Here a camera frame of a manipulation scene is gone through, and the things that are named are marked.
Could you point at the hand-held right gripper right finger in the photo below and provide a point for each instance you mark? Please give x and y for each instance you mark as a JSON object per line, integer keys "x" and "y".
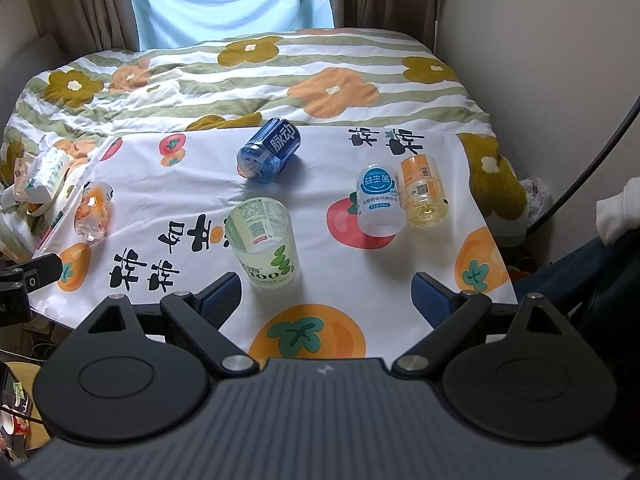
{"x": 429, "y": 296}

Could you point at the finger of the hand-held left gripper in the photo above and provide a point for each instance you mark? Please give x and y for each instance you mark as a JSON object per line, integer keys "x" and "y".
{"x": 40, "y": 269}

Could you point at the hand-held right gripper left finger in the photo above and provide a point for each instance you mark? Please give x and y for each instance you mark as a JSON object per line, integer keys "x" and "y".
{"x": 220, "y": 296}

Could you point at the clear cup with green label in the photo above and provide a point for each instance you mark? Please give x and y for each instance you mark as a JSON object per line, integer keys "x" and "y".
{"x": 270, "y": 260}

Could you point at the clear cup with orange fruit print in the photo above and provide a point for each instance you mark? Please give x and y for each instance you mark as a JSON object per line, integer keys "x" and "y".
{"x": 93, "y": 210}

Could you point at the white cup with blue label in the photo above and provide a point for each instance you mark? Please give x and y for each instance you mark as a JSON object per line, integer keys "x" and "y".
{"x": 377, "y": 195}

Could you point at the round wooden stool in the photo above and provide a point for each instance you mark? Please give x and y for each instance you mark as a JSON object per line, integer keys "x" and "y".
{"x": 20, "y": 377}

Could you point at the tissue packet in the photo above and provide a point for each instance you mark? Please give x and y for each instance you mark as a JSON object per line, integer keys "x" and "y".
{"x": 47, "y": 172}

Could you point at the clear plastic bag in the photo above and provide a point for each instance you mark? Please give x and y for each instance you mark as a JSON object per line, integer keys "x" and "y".
{"x": 537, "y": 197}

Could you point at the person's leg in dark trousers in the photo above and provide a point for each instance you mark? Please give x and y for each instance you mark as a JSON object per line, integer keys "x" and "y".
{"x": 575, "y": 270}

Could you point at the blue plastic bottle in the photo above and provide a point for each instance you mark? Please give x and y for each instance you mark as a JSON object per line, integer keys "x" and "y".
{"x": 270, "y": 150}

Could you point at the white persimmon print cloth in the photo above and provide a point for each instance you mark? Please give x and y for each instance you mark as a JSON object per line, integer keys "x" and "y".
{"x": 320, "y": 170}

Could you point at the floral striped blanket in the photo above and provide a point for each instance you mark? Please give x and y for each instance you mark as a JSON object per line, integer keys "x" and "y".
{"x": 225, "y": 90}

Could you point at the person's white sock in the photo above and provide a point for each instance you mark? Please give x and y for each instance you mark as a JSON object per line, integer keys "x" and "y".
{"x": 617, "y": 210}

